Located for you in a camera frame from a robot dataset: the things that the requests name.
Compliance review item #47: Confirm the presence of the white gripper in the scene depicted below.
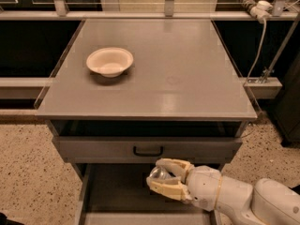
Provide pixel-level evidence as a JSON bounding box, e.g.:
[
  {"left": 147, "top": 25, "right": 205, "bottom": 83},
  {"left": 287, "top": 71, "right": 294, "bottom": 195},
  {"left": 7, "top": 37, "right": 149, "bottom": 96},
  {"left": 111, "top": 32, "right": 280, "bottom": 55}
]
[{"left": 146, "top": 158, "right": 221, "bottom": 212}]

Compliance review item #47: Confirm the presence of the silver redbull can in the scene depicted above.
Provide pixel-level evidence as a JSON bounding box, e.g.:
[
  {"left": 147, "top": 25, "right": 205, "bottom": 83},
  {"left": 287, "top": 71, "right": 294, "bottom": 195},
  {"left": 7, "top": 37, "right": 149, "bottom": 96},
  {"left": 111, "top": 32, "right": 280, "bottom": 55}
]
[{"left": 146, "top": 166, "right": 172, "bottom": 183}]

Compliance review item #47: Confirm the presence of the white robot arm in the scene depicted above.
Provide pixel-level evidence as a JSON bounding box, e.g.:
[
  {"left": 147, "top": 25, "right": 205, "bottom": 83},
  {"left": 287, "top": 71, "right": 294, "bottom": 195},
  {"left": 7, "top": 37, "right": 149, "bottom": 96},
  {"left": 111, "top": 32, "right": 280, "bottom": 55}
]
[{"left": 146, "top": 158, "right": 300, "bottom": 225}]

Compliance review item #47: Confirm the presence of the open middle grey drawer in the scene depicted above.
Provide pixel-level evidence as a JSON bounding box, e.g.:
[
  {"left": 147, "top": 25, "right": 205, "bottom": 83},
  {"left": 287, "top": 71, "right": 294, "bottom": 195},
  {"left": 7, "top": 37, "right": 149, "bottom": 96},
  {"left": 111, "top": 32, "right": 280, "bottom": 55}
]
[{"left": 74, "top": 164, "right": 221, "bottom": 225}]

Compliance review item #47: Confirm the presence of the grey drawer cabinet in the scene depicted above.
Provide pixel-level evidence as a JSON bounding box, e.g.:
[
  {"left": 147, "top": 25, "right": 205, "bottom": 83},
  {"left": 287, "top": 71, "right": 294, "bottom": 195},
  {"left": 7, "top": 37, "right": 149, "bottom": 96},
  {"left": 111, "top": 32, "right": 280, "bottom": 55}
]
[{"left": 34, "top": 17, "right": 259, "bottom": 225}]

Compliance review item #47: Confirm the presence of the top grey drawer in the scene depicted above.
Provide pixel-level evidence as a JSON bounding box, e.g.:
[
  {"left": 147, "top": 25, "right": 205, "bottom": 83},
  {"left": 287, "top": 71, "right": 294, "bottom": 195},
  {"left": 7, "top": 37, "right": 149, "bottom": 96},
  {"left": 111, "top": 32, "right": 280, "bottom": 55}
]
[{"left": 52, "top": 136, "right": 242, "bottom": 164}]

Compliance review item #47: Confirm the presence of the white paper bowl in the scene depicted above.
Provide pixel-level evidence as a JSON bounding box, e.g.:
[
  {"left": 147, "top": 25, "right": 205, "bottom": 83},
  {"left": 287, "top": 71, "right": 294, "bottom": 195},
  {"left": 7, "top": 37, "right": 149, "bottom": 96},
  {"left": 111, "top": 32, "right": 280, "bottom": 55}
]
[{"left": 86, "top": 47, "right": 134, "bottom": 78}]

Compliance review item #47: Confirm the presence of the metal support strut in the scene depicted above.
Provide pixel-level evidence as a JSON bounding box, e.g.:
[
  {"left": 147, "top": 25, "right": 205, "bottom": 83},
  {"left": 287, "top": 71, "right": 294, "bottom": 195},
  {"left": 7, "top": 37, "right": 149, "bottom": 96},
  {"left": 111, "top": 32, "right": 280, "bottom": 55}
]
[{"left": 258, "top": 12, "right": 300, "bottom": 83}]

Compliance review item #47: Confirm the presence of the black drawer handle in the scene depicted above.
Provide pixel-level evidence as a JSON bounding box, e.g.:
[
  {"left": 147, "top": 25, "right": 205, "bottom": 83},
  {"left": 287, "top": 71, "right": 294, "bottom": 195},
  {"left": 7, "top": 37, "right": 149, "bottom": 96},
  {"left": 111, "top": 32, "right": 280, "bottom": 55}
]
[{"left": 132, "top": 146, "right": 164, "bottom": 157}]

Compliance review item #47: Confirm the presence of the white cable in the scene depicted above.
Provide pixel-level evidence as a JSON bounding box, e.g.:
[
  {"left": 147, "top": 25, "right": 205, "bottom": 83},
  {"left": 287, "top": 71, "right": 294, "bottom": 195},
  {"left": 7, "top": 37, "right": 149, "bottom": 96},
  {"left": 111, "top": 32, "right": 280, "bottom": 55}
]
[{"left": 245, "top": 16, "right": 269, "bottom": 83}]

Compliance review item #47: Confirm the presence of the white plug with ribbed hose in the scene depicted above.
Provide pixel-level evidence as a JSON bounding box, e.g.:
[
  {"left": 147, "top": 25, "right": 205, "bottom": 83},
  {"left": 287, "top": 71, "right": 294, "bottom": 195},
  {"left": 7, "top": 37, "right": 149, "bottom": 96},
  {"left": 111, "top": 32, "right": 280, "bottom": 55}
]
[{"left": 236, "top": 0, "right": 273, "bottom": 23}]

